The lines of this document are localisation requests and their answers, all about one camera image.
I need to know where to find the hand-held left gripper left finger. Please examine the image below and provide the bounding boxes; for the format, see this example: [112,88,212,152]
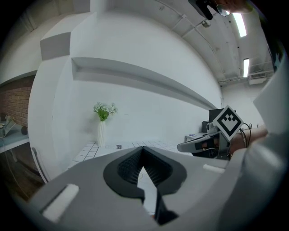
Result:
[28,146,157,231]

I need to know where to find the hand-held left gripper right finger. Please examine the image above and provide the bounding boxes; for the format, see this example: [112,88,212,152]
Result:
[143,146,240,231]

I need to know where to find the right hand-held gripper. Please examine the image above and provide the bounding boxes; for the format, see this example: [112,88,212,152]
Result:
[177,104,245,161]

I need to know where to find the person's right forearm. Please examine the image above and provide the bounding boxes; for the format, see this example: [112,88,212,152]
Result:
[231,125,270,154]

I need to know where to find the person's right hand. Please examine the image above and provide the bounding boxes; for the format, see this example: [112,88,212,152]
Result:
[201,139,219,151]

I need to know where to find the white desk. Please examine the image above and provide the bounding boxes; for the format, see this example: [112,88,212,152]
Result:
[184,131,212,143]

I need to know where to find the black box-shaped device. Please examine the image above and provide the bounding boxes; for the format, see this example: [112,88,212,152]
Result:
[208,108,227,124]

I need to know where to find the white ribbed vase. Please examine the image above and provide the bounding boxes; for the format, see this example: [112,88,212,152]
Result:
[97,120,107,147]

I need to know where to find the white and green flower bouquet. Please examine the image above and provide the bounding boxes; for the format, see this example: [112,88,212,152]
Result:
[93,102,119,122]

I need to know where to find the long ceiling light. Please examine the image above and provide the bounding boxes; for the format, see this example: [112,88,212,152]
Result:
[232,12,247,38]
[242,58,250,78]

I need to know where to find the light blue table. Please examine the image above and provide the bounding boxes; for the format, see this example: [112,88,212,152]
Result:
[0,125,32,155]

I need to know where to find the white air conditioner unit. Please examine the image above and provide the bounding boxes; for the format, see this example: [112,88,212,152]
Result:
[249,71,274,86]

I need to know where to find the person's black star-print shirt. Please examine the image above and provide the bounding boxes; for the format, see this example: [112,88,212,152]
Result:
[259,12,288,74]

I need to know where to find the person's glasses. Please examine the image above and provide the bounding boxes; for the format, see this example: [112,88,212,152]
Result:
[215,3,231,17]

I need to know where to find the grey camera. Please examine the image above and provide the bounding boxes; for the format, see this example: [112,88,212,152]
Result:
[206,121,218,134]

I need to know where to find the right hand-held gripper black cable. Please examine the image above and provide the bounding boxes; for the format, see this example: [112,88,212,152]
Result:
[238,122,253,148]

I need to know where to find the black head-worn camera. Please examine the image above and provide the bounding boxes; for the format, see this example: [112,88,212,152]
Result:
[188,0,214,20]

